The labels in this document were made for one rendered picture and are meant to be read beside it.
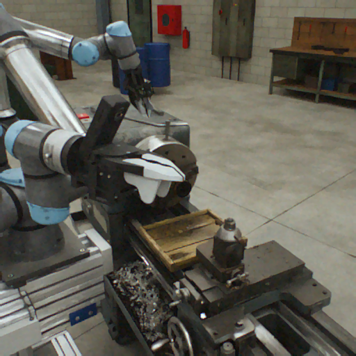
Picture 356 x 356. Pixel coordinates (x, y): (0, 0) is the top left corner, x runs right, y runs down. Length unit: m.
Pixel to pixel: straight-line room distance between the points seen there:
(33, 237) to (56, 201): 0.36
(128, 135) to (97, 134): 1.18
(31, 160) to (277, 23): 8.57
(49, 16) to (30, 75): 11.69
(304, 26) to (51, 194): 8.19
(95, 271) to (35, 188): 0.54
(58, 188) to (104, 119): 0.21
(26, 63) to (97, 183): 0.38
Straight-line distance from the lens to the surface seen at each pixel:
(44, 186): 0.76
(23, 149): 0.74
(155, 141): 1.73
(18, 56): 0.93
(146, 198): 0.58
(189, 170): 1.74
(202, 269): 1.36
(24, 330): 1.10
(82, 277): 1.23
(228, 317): 1.29
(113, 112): 0.61
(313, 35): 8.64
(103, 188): 0.62
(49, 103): 0.88
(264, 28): 9.32
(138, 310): 1.78
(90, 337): 2.53
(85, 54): 1.33
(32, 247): 1.13
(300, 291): 1.44
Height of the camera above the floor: 1.80
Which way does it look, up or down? 26 degrees down
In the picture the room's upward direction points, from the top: straight up
